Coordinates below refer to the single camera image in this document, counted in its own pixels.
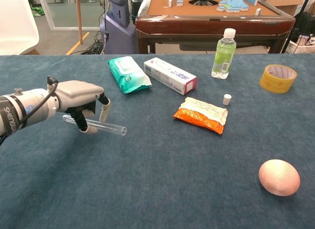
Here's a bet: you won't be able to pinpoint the brown cardboard box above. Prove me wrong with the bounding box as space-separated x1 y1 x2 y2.
255 0 304 17

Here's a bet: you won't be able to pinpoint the wooden pole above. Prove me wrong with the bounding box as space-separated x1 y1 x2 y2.
75 0 84 44

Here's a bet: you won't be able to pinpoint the blue velvet tablecloth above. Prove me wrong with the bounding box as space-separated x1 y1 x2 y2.
0 53 315 229

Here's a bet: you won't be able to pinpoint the clear glass test tube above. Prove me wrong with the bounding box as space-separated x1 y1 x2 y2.
63 114 128 137

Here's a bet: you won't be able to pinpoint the white printed carton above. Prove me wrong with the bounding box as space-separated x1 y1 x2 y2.
286 34 315 54

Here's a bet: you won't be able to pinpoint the white toothpaste box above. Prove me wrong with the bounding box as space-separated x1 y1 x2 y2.
143 57 197 96

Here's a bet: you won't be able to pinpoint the brown mahjong table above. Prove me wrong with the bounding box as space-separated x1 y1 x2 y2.
134 0 296 54

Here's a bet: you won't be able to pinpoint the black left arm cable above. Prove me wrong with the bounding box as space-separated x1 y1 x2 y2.
0 76 59 146

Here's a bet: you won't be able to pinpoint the yellow tape roll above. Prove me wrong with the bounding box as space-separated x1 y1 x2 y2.
259 64 298 94

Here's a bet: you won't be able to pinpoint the green floor item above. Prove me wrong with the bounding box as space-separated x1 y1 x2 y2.
31 6 45 17

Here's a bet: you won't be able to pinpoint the clear bottle green label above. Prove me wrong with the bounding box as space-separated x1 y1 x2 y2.
211 28 237 79

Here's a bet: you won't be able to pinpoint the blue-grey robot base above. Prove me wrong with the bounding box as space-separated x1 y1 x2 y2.
99 0 139 55

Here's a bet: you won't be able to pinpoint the glass partition door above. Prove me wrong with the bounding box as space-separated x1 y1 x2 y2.
36 0 105 31

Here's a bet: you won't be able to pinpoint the white chair wooden legs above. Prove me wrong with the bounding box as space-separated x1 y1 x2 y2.
0 0 40 56

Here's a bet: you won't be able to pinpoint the blue mahjong tile pile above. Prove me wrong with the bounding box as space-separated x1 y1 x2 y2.
216 0 259 13

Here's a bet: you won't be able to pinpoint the black floor cable bundle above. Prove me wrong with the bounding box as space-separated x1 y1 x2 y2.
81 31 106 55

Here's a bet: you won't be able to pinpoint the orange white snack packet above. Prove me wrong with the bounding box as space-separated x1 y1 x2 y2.
173 97 229 135

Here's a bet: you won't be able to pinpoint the green wet wipes pack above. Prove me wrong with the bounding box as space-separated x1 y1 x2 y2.
107 56 153 95

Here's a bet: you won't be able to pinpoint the pink egg-shaped ball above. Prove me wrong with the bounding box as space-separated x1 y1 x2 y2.
258 159 301 196

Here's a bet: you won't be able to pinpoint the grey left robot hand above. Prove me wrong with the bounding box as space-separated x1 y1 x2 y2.
54 80 111 134

